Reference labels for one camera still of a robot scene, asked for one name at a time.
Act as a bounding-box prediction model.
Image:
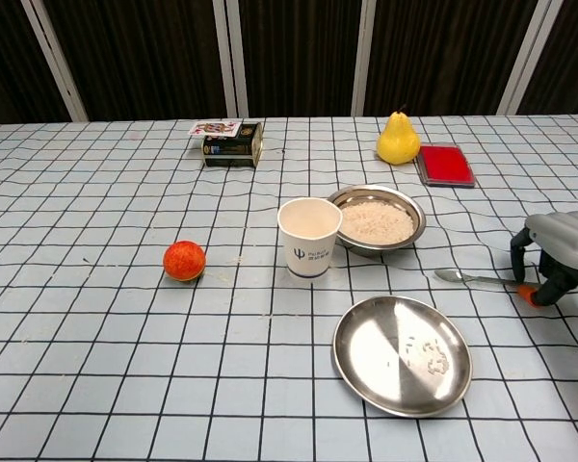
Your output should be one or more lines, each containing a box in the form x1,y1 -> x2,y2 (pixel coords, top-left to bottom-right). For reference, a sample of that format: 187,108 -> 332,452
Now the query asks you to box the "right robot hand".
509,210 -> 578,309

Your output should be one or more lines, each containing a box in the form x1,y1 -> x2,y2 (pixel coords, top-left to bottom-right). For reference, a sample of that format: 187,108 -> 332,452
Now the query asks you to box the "metal spoon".
433,269 -> 524,290

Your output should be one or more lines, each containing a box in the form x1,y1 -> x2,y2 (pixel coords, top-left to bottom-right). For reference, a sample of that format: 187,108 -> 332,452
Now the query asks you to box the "white bowl of grain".
327,185 -> 427,257

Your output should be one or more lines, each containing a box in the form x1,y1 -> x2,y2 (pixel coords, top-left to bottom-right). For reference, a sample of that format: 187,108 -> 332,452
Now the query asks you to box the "white paper cup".
276,196 -> 344,284

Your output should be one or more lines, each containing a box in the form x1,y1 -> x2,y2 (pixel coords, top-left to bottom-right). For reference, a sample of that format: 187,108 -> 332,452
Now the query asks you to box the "red stamp pad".
416,143 -> 477,189

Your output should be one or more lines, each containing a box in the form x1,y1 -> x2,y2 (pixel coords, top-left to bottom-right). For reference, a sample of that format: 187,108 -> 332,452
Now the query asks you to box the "yellow pear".
376,106 -> 422,166

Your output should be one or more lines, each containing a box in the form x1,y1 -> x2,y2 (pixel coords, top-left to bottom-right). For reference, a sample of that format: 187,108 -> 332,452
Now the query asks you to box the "steel plate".
331,295 -> 473,419

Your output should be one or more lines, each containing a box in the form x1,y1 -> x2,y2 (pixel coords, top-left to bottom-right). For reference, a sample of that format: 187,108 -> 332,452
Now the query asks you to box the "playing card deck box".
200,121 -> 264,168

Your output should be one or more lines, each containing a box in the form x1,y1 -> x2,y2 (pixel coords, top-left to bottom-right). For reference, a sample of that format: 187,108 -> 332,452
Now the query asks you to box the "queen playing card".
187,119 -> 243,139

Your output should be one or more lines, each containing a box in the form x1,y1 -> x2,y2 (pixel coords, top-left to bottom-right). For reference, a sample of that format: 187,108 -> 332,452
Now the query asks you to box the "orange fruit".
162,240 -> 207,283

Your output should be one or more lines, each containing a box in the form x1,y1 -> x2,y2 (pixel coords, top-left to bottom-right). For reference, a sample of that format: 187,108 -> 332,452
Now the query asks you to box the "checkered tablecloth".
0,114 -> 578,462

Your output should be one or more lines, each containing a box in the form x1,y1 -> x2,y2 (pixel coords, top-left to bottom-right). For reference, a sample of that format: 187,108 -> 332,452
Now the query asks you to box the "white aluminium frame post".
213,0 -> 250,119
20,0 -> 89,122
353,0 -> 378,116
496,0 -> 565,116

